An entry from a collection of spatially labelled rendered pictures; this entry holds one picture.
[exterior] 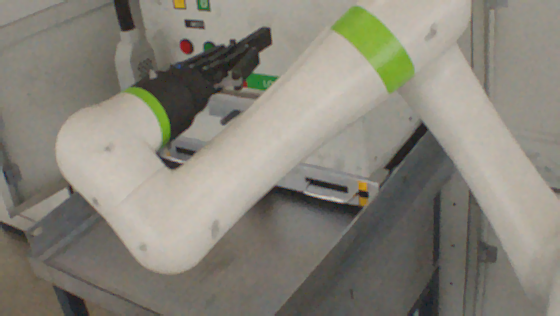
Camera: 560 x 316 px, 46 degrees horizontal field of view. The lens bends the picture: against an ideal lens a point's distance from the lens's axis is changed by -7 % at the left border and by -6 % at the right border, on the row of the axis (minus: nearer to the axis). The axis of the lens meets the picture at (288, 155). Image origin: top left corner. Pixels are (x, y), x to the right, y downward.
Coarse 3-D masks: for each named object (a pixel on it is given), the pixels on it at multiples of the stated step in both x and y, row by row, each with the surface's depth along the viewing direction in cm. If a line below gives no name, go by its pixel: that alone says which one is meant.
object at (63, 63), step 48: (0, 0) 132; (48, 0) 140; (96, 0) 146; (0, 48) 134; (48, 48) 143; (96, 48) 152; (0, 96) 138; (48, 96) 147; (96, 96) 156; (0, 144) 140; (48, 144) 150; (0, 192) 141; (48, 192) 150
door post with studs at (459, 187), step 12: (468, 24) 132; (468, 36) 133; (468, 48) 135; (468, 60) 136; (456, 180) 152; (456, 192) 153; (456, 204) 155; (456, 216) 157; (456, 228) 158; (456, 240) 160; (456, 252) 162; (456, 264) 164; (456, 276) 166; (456, 288) 167; (456, 300) 169; (456, 312) 171
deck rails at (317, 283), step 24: (432, 144) 145; (408, 168) 136; (384, 192) 127; (48, 216) 131; (72, 216) 137; (96, 216) 140; (360, 216) 120; (384, 216) 130; (48, 240) 132; (72, 240) 134; (336, 240) 115; (360, 240) 122; (336, 264) 116; (312, 288) 110; (288, 312) 105
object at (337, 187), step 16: (176, 144) 151; (192, 144) 148; (288, 176) 137; (304, 176) 135; (320, 176) 132; (336, 176) 130; (352, 176) 129; (384, 176) 128; (320, 192) 134; (336, 192) 132; (368, 192) 128
